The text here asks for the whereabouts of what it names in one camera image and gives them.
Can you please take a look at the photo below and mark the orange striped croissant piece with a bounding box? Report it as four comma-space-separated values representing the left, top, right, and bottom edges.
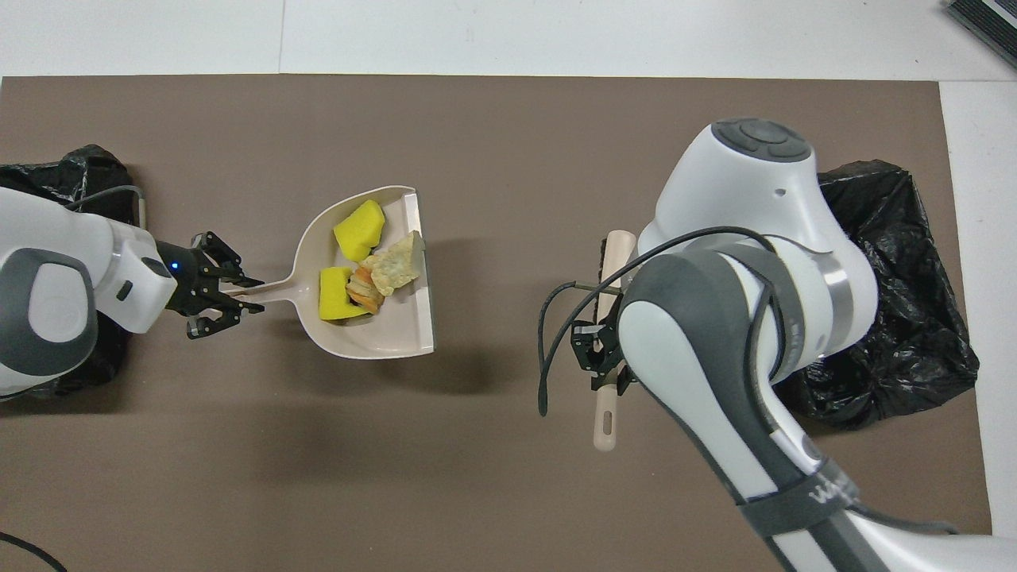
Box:
346, 266, 387, 313

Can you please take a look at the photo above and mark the pale bread chunk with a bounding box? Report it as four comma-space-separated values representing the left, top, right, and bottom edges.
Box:
369, 230, 424, 297

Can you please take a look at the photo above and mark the bin lined with black bag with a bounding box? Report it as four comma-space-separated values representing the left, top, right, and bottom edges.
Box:
0, 145, 137, 398
775, 159, 980, 431

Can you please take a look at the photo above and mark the brown table mat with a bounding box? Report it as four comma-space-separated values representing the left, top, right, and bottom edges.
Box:
0, 74, 996, 572

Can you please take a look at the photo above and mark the yellow sponge piece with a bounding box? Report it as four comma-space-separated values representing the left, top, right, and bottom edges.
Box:
319, 267, 371, 322
332, 199, 387, 262

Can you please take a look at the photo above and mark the beige brush with black bristles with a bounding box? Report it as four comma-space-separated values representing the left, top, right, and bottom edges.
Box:
593, 230, 638, 453

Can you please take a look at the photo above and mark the dark ribbed device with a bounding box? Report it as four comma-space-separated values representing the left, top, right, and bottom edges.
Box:
943, 0, 1017, 68

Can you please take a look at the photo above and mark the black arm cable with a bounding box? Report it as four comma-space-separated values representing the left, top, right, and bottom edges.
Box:
537, 226, 958, 535
0, 184, 149, 572

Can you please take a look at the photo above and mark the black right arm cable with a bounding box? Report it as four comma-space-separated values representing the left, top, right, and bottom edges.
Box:
537, 226, 958, 535

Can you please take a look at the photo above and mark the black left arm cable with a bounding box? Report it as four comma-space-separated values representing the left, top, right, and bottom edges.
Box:
0, 184, 149, 572

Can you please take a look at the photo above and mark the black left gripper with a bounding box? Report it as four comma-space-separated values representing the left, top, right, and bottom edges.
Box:
155, 231, 265, 341

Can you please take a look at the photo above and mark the beige plastic dustpan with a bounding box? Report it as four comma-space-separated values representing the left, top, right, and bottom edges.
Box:
222, 185, 437, 360

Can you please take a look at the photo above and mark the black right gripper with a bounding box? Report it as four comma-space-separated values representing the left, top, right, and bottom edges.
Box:
570, 316, 638, 396

